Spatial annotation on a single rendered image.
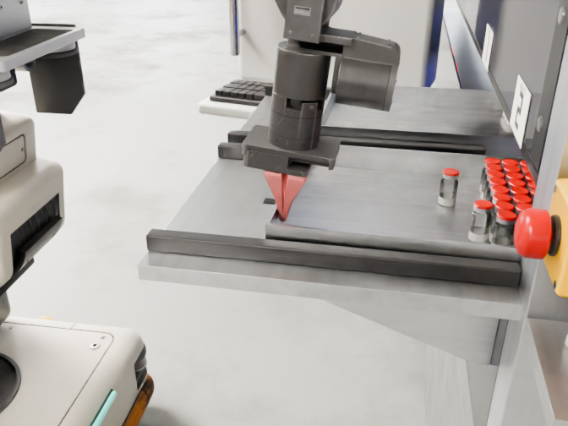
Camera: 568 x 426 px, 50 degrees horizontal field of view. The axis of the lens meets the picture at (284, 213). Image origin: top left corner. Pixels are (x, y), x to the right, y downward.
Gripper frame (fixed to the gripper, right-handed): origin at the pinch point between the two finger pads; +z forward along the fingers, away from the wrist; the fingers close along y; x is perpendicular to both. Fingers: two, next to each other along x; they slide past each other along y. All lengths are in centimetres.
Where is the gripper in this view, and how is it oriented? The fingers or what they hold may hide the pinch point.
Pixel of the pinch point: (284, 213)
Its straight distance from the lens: 71.9
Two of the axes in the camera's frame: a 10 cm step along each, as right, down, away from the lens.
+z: -1.1, 8.8, 4.7
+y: 9.8, 1.8, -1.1
